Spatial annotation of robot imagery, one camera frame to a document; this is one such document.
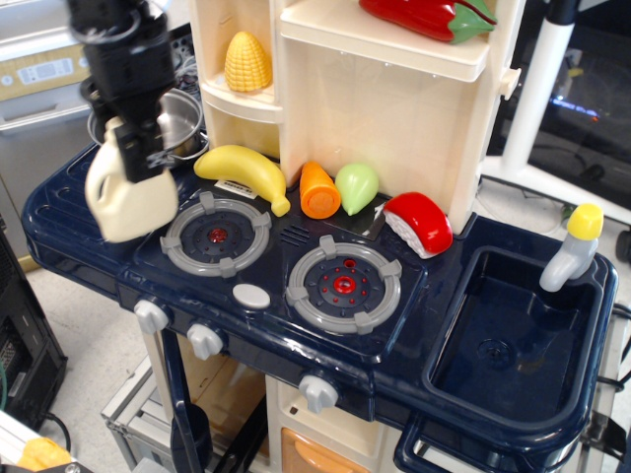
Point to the grey left stove knob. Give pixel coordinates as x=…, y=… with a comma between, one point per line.
x=150, y=316

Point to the grey right stove burner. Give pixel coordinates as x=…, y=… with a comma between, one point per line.
x=344, y=288

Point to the navy toy kitchen counter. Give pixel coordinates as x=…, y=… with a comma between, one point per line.
x=381, y=378

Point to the red white toy sushi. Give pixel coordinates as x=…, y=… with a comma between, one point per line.
x=420, y=222

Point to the aluminium frame base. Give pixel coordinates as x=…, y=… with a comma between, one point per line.
x=136, y=418

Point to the orange toy carrot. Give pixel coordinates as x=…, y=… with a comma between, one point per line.
x=319, y=197

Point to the red toy bell pepper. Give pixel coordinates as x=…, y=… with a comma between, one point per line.
x=451, y=21

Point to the yellow toy banana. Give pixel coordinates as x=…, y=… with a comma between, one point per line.
x=249, y=168

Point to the grey toy faucet yellow cap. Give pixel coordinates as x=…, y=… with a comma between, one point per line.
x=577, y=250

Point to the grey right stove knob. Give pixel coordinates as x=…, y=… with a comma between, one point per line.
x=319, y=393

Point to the grey stove burner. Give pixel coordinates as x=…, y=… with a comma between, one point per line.
x=216, y=237
x=344, y=288

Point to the grey left stove burner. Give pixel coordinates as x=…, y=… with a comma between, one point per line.
x=216, y=237

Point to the grey oval button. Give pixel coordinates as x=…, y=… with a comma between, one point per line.
x=251, y=296

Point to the yellow toy corn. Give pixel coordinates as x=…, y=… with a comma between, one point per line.
x=247, y=67

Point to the grey stove knob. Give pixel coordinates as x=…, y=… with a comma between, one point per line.
x=319, y=393
x=150, y=316
x=205, y=342

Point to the grey middle stove knob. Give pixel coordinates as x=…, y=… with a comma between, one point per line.
x=205, y=342

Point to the light green toy pear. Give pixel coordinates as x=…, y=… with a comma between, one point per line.
x=358, y=185

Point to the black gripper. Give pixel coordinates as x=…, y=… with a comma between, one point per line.
x=131, y=67

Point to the stainless steel pot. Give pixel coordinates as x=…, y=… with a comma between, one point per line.
x=180, y=120

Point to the wooden toy dishwasher unit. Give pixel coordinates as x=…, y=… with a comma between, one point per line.
x=42, y=109

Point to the cream toy detergent bottle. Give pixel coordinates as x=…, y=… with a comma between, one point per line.
x=125, y=210

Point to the navy toy sink basin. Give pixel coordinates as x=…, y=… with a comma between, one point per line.
x=513, y=352

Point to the orange toy oven drawer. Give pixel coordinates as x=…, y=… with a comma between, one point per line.
x=302, y=455

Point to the black computer case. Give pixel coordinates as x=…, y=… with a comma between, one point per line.
x=32, y=363

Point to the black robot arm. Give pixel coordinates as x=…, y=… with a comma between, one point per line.
x=104, y=15

